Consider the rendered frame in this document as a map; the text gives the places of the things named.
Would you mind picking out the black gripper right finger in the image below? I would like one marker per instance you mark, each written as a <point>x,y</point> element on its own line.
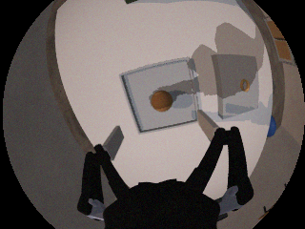
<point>239,189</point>

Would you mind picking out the brown ball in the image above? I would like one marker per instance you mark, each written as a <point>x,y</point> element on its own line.
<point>162,101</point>

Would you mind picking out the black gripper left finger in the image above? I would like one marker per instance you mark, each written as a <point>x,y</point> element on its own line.
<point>91,194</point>

